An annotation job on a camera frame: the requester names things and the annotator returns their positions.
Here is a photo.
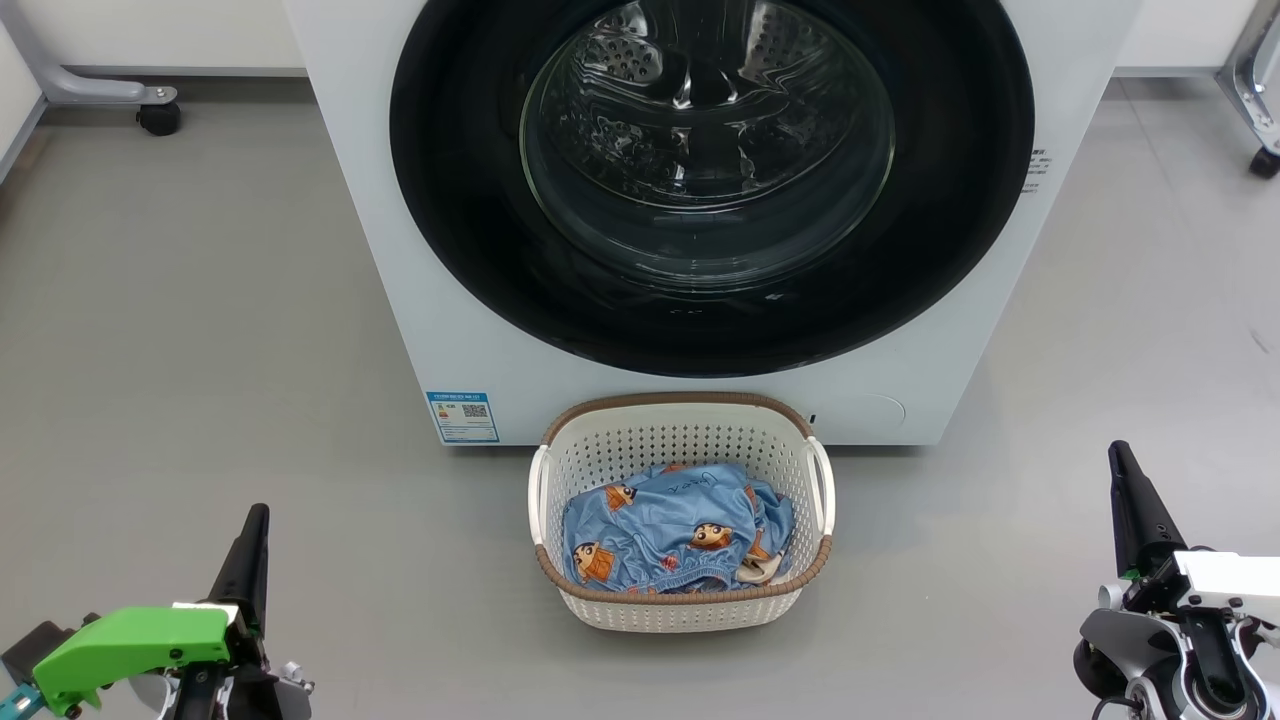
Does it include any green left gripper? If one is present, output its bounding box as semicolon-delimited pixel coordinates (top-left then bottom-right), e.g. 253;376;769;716
32;503;272;717

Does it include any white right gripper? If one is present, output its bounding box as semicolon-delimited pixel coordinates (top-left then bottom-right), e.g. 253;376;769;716
1107;440;1280;626

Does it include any blue cartoon print garment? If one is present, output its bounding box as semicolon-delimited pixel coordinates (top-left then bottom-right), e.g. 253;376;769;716
562;462;796;597

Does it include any black-rimmed glass washer door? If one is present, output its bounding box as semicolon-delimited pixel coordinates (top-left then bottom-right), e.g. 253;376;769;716
390;0;1036;378

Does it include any white front-load washing machine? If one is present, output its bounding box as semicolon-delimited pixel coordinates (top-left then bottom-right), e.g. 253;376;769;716
283;0;1144;448

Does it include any white basket with brown rim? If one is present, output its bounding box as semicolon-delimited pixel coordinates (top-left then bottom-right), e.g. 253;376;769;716
528;392;836;633

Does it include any grey metal frame leg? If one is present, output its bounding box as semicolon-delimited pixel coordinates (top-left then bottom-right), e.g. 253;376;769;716
1216;0;1280;151
0;0;179;106

